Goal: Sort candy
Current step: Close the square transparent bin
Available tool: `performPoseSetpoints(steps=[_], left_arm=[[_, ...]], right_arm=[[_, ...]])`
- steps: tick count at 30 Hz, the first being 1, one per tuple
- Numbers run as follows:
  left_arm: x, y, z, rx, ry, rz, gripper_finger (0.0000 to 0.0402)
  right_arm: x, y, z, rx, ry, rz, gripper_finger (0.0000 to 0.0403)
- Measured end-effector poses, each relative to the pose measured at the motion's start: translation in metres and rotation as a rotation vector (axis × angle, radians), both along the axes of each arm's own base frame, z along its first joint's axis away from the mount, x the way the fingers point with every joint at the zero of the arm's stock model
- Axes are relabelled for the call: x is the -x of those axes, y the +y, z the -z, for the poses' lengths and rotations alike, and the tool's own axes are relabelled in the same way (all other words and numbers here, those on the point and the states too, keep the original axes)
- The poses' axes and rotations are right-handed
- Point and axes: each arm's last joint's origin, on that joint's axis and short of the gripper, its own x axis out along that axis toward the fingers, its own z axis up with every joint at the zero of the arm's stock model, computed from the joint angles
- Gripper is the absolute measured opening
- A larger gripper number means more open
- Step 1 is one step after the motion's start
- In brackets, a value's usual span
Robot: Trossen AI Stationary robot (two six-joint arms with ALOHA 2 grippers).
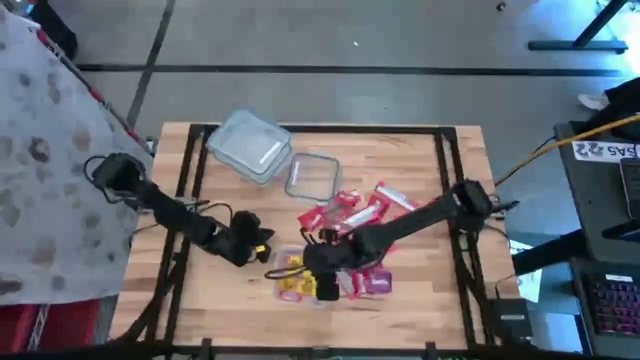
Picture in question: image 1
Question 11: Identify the black equipment case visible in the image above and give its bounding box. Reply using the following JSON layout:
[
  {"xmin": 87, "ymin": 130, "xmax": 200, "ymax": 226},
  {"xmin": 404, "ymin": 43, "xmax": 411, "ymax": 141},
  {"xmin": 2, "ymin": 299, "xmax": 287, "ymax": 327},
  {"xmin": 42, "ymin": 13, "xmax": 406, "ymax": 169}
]
[{"xmin": 29, "ymin": 0, "xmax": 79, "ymax": 61}]

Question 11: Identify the yellow cable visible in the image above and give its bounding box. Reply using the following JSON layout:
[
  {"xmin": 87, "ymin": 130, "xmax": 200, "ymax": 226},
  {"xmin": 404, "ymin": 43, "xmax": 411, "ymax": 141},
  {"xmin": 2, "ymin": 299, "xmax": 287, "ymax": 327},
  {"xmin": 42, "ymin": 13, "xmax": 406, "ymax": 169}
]
[{"xmin": 494, "ymin": 114, "xmax": 640, "ymax": 187}]

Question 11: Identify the black desk leg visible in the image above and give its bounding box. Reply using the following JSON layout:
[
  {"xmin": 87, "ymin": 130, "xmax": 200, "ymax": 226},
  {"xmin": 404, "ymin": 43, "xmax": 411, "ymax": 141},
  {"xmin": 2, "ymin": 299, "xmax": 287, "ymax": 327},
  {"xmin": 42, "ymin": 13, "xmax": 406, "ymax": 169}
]
[{"xmin": 512, "ymin": 229, "xmax": 589, "ymax": 276}]

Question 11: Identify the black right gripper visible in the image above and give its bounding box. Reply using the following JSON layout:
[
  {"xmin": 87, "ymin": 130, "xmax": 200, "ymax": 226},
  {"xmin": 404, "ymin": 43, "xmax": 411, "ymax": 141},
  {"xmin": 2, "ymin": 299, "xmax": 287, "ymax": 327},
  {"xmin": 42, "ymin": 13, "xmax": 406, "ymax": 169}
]
[{"xmin": 301, "ymin": 226, "xmax": 362, "ymax": 303}]

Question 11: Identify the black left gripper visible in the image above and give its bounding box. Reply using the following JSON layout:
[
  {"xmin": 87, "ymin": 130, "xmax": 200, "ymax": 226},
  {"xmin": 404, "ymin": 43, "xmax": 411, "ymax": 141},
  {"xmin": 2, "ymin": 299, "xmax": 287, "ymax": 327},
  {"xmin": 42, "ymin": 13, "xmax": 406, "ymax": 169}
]
[{"xmin": 219, "ymin": 209, "xmax": 277, "ymax": 269}]

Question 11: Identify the black table base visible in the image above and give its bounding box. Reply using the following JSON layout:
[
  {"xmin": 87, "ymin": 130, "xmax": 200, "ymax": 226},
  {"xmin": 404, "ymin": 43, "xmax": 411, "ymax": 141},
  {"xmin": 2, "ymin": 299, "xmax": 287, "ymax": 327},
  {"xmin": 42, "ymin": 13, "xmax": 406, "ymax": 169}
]
[{"xmin": 527, "ymin": 0, "xmax": 630, "ymax": 55}]

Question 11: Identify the clear plastic container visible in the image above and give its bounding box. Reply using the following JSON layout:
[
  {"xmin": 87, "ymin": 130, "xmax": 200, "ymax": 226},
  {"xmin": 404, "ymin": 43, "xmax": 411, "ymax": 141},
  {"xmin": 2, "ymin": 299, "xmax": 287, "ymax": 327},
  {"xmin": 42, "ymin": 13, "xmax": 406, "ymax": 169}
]
[
  {"xmin": 272, "ymin": 243, "xmax": 324, "ymax": 305},
  {"xmin": 209, "ymin": 114, "xmax": 294, "ymax": 187}
]

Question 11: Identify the black desk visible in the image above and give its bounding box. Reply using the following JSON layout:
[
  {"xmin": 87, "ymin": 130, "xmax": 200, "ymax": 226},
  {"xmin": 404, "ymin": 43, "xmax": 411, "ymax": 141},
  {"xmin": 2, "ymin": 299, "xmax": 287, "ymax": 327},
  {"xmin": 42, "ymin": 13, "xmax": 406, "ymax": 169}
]
[{"xmin": 554, "ymin": 122, "xmax": 640, "ymax": 360}]

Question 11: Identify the black table frame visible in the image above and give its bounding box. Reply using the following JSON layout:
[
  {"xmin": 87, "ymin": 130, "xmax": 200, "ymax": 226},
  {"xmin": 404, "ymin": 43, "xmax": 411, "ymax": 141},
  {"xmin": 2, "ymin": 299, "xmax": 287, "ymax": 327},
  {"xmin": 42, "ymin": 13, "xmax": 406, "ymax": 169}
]
[{"xmin": 107, "ymin": 122, "xmax": 501, "ymax": 360}]

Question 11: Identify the clear container with yellow candies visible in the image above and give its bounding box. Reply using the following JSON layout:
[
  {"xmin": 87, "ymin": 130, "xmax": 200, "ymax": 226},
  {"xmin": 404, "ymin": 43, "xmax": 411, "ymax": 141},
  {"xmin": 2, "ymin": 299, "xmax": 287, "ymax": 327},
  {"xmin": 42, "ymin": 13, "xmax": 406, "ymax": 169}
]
[{"xmin": 283, "ymin": 151, "xmax": 345, "ymax": 202}]

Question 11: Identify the white paper label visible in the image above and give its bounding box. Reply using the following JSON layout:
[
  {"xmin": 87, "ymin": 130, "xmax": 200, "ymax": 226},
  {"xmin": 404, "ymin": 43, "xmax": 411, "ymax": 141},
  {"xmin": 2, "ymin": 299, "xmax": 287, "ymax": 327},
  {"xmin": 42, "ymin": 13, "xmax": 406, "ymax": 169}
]
[{"xmin": 572, "ymin": 141, "xmax": 640, "ymax": 164}]

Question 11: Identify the black power adapter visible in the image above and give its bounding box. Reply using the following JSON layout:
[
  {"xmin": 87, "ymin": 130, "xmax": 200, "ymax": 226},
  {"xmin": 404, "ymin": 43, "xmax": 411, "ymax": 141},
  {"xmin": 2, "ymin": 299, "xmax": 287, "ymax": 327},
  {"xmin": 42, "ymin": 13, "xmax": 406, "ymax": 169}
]
[{"xmin": 492, "ymin": 298, "xmax": 534, "ymax": 340}]

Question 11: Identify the red white rod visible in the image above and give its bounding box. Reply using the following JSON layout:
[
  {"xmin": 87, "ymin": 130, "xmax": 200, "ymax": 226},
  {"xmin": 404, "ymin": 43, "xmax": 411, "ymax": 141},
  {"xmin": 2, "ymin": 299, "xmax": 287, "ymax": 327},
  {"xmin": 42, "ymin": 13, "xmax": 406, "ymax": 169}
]
[{"xmin": 37, "ymin": 27, "xmax": 154, "ymax": 154}]

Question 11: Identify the red bin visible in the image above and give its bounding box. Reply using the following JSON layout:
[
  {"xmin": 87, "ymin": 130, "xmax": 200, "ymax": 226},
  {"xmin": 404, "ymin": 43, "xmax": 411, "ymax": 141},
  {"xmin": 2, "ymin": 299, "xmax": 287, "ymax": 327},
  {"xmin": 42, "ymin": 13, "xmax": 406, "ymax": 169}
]
[{"xmin": 0, "ymin": 299, "xmax": 101, "ymax": 354}]

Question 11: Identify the grey speckled cloth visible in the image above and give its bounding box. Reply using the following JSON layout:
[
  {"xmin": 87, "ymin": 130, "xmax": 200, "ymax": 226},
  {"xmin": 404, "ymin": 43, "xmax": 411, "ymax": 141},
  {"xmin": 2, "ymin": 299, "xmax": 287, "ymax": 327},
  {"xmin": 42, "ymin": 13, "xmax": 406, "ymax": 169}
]
[{"xmin": 0, "ymin": 7, "xmax": 154, "ymax": 306}]

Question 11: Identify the black keyboard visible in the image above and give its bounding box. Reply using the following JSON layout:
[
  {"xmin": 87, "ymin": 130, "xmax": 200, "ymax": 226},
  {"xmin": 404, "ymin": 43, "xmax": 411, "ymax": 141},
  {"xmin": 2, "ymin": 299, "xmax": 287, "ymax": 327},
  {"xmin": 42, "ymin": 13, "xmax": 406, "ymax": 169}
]
[{"xmin": 587, "ymin": 273, "xmax": 640, "ymax": 336}]

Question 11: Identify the white paper sheet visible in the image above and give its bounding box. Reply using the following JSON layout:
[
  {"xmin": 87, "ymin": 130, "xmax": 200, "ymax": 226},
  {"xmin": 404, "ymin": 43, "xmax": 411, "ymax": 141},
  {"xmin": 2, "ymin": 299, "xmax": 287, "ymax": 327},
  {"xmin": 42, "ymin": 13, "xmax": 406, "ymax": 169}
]
[{"xmin": 509, "ymin": 239, "xmax": 544, "ymax": 304}]

